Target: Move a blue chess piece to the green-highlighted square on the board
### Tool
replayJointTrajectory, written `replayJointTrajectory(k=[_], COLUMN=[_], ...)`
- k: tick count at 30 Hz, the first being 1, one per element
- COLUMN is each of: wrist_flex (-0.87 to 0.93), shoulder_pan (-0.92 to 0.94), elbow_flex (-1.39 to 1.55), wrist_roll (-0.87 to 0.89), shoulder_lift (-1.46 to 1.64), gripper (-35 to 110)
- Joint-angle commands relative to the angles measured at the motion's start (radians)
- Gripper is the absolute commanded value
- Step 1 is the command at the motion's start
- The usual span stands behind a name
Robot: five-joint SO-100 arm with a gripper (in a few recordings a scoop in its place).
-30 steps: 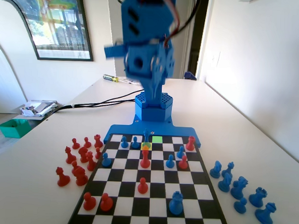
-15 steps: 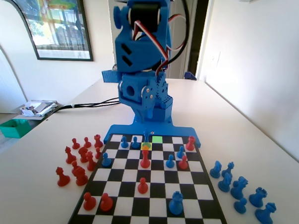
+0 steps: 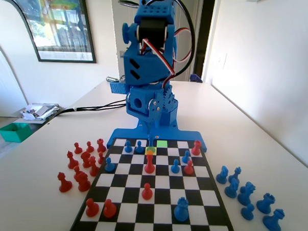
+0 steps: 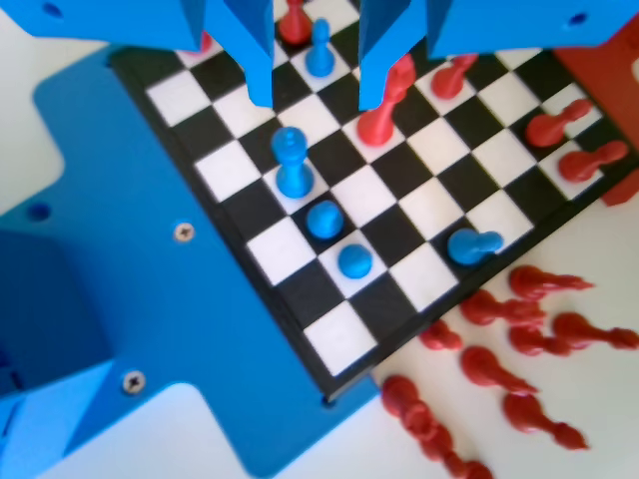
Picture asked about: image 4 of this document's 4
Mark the red rook chess piece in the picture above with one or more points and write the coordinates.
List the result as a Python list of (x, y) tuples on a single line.
[(402, 396)]

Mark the black and white chessboard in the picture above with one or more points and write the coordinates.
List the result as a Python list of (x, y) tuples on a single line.
[(424, 199)]

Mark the red piece board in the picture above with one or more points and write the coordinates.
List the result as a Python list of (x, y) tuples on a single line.
[(377, 125)]

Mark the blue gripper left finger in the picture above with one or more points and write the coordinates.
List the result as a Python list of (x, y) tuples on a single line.
[(254, 45)]

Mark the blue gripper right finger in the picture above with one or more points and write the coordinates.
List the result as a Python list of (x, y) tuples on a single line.
[(377, 50)]

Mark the red board end plate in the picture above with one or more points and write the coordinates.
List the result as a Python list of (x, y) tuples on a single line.
[(599, 75)]

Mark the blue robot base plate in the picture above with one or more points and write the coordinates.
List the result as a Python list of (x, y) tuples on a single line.
[(165, 279)]

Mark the blue pawn chess piece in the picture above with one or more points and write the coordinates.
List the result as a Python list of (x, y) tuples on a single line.
[(319, 57), (324, 219), (354, 260), (466, 247)]

